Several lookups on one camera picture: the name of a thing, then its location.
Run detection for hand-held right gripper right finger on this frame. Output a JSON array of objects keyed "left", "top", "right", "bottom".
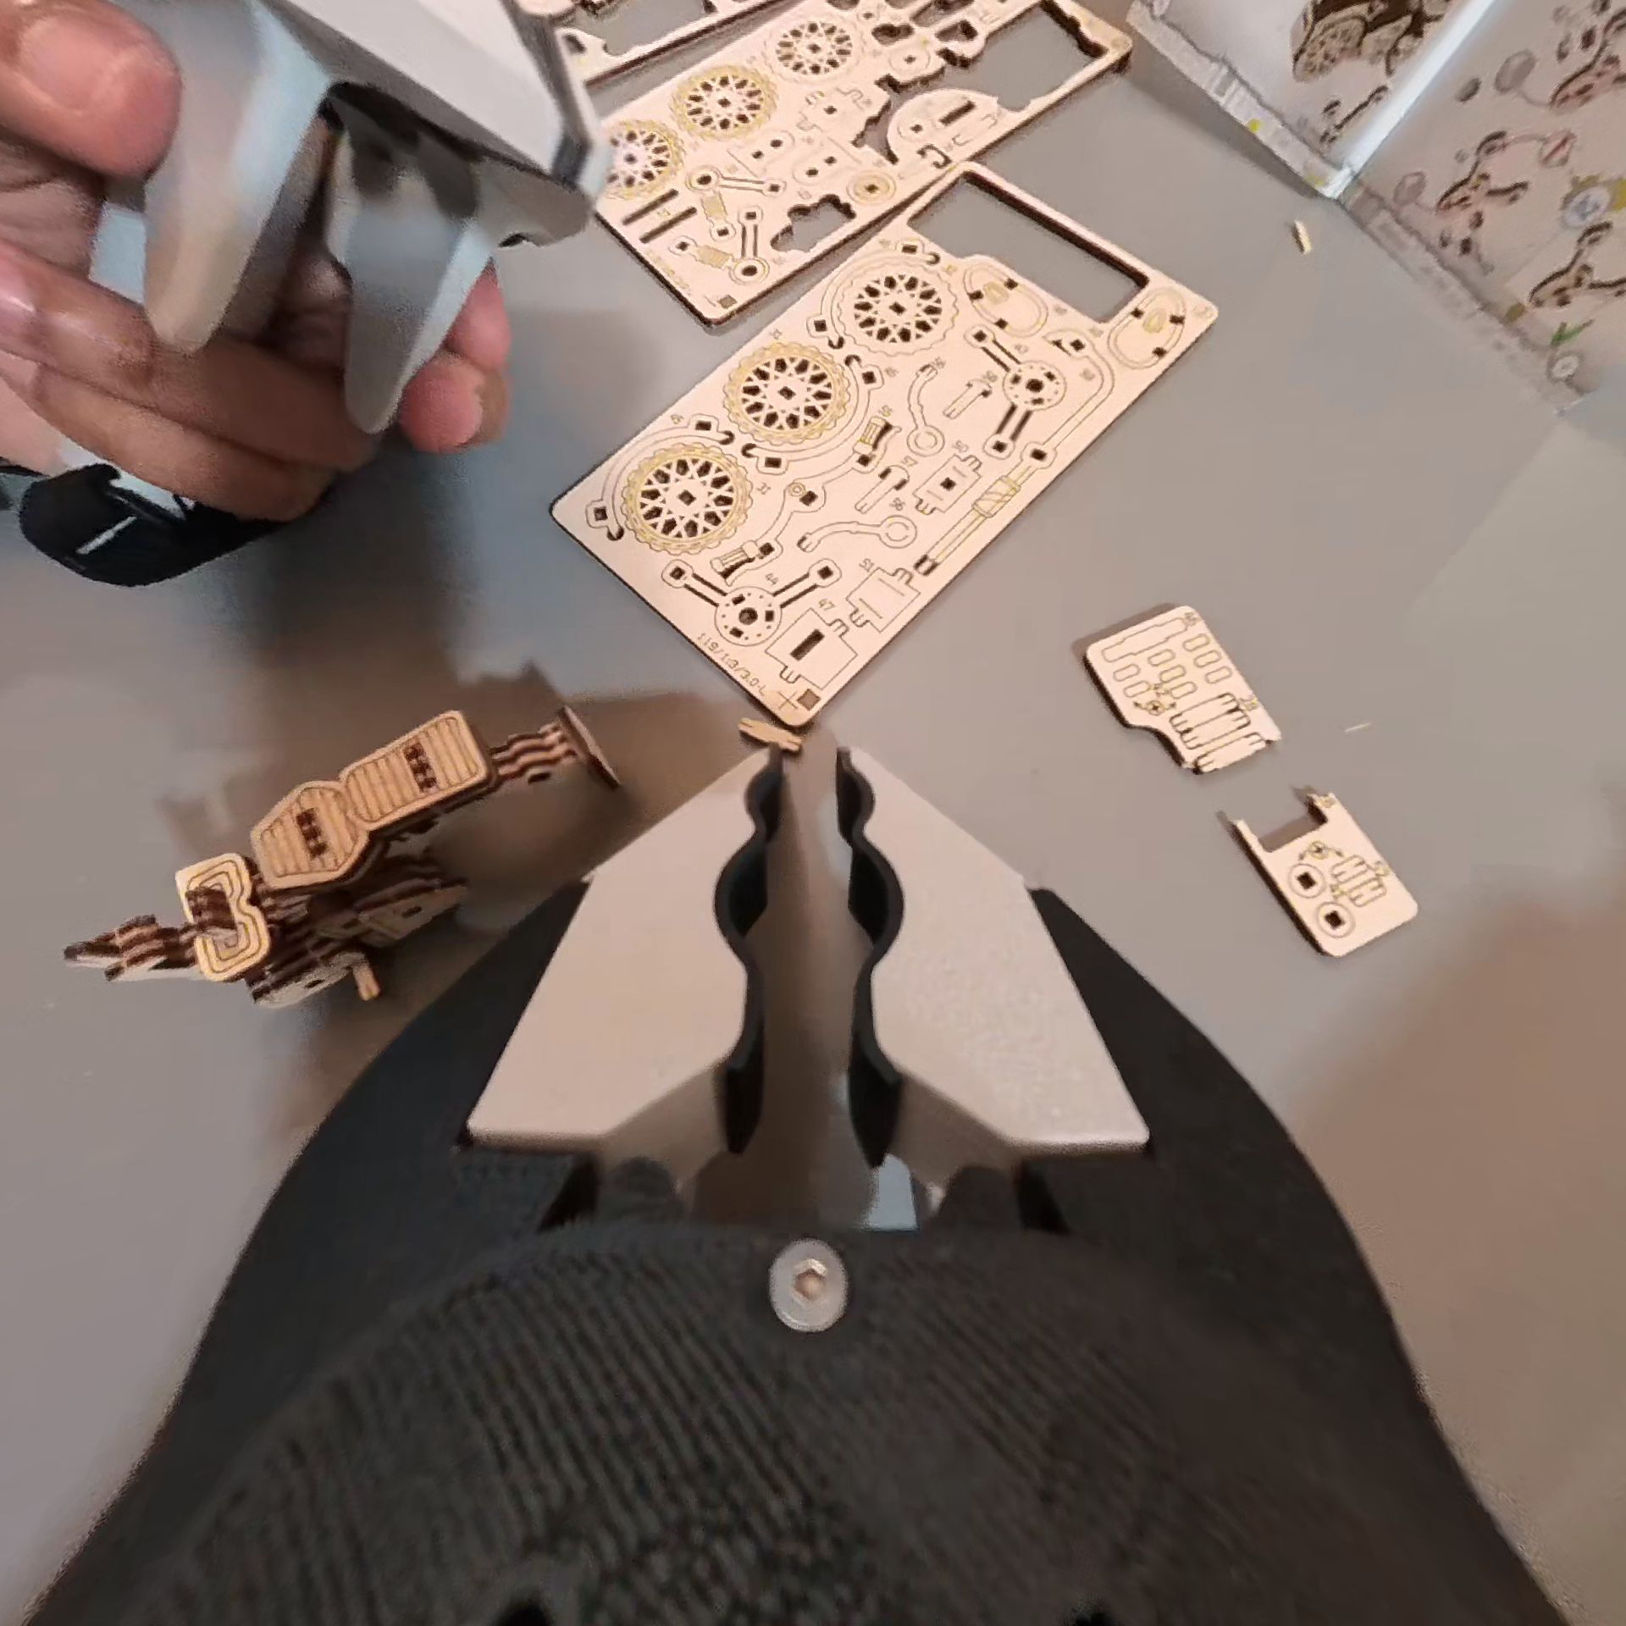
[{"left": 832, "top": 749, "right": 1151, "bottom": 1227}]

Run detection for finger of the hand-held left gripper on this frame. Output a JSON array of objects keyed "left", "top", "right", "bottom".
[
  {"left": 275, "top": 0, "right": 618, "bottom": 435},
  {"left": 90, "top": 0, "right": 337, "bottom": 356}
]

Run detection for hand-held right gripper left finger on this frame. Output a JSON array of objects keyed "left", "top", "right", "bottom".
[{"left": 463, "top": 742, "right": 783, "bottom": 1175}]

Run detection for engraved wooden puzzle sheet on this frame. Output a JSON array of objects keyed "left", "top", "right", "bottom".
[{"left": 1087, "top": 604, "right": 1281, "bottom": 773}]

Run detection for broken wooden sheet fragment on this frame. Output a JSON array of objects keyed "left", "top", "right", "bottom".
[{"left": 1229, "top": 790, "right": 1416, "bottom": 956}]

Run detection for grey desk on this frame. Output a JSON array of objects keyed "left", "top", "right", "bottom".
[{"left": 0, "top": 0, "right": 1626, "bottom": 1626}]

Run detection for person's left hand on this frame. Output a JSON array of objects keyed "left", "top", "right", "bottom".
[{"left": 0, "top": 0, "right": 513, "bottom": 523}]

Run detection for small wooden model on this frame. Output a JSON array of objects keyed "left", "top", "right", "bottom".
[{"left": 66, "top": 709, "right": 624, "bottom": 1008}]

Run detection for wooden puzzle sheet with gears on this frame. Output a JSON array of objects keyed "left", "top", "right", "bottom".
[{"left": 590, "top": 0, "right": 1135, "bottom": 330}]

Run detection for puzzle sheet with rectangular window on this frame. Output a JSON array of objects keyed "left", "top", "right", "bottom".
[{"left": 552, "top": 161, "right": 1218, "bottom": 727}]

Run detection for folded model instruction booklet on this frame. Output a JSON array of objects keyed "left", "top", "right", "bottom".
[{"left": 1130, "top": 0, "right": 1626, "bottom": 414}]

